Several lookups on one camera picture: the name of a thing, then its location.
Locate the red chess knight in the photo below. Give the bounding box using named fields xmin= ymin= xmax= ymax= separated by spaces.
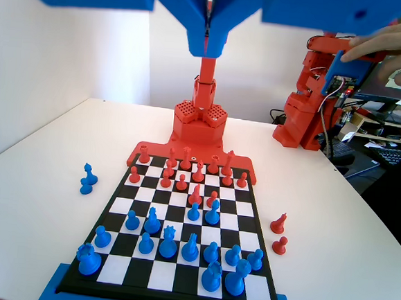
xmin=187 ymin=182 xmax=205 ymax=207

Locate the blue chess knight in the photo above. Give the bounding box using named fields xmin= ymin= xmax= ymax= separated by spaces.
xmin=143 ymin=206 xmax=163 ymax=236
xmin=81 ymin=162 xmax=100 ymax=188

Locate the red chess bishop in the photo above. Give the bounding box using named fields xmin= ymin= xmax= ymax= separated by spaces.
xmin=166 ymin=147 xmax=180 ymax=168
xmin=193 ymin=159 xmax=206 ymax=184

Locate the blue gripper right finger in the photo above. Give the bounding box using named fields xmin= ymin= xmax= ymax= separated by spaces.
xmin=206 ymin=0 xmax=401 ymax=74

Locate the blue chess queen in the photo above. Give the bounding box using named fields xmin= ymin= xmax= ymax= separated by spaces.
xmin=157 ymin=224 xmax=181 ymax=259

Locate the red teleoperation leader arm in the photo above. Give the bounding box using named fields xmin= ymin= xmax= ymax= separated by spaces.
xmin=271 ymin=27 xmax=387 ymax=157

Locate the black and white chessboard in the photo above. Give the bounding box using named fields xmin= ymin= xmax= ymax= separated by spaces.
xmin=55 ymin=147 xmax=294 ymax=300

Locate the black computer monitor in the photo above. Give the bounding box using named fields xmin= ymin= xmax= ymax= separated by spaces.
xmin=354 ymin=51 xmax=401 ymax=121

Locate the blue chess rook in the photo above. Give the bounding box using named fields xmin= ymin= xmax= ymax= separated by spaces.
xmin=200 ymin=260 xmax=223 ymax=293
xmin=74 ymin=242 xmax=104 ymax=277

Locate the dark laptop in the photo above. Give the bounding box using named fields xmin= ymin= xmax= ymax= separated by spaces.
xmin=323 ymin=137 xmax=383 ymax=182

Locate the blue base plate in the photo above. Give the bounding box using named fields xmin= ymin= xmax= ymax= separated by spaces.
xmin=37 ymin=261 xmax=298 ymax=300

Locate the red chess king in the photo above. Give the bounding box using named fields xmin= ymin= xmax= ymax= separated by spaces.
xmin=223 ymin=150 xmax=237 ymax=177

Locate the captured red pawn upper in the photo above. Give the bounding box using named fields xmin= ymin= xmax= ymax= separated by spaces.
xmin=269 ymin=211 xmax=289 ymax=235

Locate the red chess queen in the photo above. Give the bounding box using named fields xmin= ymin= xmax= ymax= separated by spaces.
xmin=179 ymin=145 xmax=193 ymax=171

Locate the black keyboard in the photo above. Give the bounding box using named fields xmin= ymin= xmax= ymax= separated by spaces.
xmin=372 ymin=145 xmax=401 ymax=170

